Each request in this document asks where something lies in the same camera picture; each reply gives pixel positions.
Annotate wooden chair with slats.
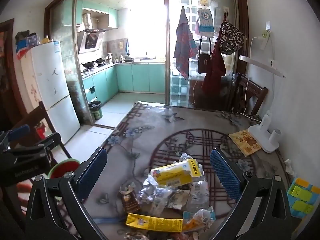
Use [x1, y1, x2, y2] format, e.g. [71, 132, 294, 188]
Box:
[231, 73, 268, 115]

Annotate black shoulder bag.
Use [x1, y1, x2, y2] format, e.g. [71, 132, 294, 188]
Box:
[197, 36, 212, 74]

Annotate plaid towel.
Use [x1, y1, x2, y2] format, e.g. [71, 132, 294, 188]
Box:
[174, 6, 198, 80]

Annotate white orange snack bag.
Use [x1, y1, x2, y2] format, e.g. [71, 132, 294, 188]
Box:
[182, 206, 216, 232]

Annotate brown snack wrapper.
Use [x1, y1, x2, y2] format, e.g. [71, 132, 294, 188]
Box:
[119, 184, 141, 214]

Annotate dark wooden chair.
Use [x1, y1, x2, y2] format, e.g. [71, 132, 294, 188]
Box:
[7, 101, 73, 167]

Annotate long yellow carton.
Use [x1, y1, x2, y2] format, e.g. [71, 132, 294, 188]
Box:
[125, 213, 183, 232]

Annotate clear plastic box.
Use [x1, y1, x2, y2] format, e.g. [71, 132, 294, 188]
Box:
[26, 35, 40, 47]

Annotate white desk lamp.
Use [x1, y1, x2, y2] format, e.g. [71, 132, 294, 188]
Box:
[239, 55, 286, 153]

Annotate blue white hanging bag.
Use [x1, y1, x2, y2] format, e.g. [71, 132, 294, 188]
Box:
[195, 7, 215, 37]

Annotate dark cloth bundle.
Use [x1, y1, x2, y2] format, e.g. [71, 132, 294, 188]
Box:
[15, 31, 37, 43]

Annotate floral tablecloth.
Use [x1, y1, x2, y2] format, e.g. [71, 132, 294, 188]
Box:
[82, 101, 295, 240]

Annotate clear green printed wrapper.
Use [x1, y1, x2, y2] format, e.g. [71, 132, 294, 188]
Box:
[150, 185, 192, 210]

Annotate blue red package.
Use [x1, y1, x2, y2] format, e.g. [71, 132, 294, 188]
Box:
[16, 39, 30, 60]

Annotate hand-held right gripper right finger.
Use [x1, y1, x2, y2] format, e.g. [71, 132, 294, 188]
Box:
[209, 148, 293, 240]

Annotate white refrigerator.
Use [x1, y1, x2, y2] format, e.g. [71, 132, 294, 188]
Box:
[21, 41, 81, 145]

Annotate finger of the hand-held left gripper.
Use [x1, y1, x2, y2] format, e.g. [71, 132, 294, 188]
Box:
[0, 124, 31, 153]
[7, 132, 62, 158]

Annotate red bucket with green rim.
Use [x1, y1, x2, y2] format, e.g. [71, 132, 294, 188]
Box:
[47, 159, 81, 179]

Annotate yellow white cardboard box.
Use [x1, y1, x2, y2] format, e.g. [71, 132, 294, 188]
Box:
[150, 159, 203, 187]

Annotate black lettered tote bag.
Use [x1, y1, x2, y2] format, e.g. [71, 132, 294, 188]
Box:
[219, 21, 247, 55]

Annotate dark kitchen waste bin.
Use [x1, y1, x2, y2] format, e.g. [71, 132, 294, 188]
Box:
[89, 101, 103, 120]

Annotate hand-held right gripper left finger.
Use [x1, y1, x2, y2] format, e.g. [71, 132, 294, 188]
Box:
[25, 147, 108, 240]

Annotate silver foil wrapper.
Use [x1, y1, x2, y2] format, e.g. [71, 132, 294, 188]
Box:
[139, 175, 161, 203]

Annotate range hood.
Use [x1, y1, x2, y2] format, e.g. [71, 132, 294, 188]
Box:
[79, 29, 107, 54]

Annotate dark wooden door frame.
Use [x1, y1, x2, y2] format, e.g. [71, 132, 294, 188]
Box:
[0, 19, 28, 130]

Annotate teal wall cabinets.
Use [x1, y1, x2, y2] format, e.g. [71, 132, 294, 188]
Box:
[76, 0, 119, 29]

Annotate silver vent duct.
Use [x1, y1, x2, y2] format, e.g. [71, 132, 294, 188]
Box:
[82, 13, 94, 29]

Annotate white power cable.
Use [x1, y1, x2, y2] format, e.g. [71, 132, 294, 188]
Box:
[243, 37, 261, 117]

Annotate red apron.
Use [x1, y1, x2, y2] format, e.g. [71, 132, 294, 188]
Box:
[202, 21, 227, 95]

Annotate blue green block toy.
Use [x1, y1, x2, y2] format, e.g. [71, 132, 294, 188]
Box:
[287, 177, 317, 217]

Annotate teal base cabinets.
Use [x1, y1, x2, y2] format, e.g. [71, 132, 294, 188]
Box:
[81, 62, 167, 103]

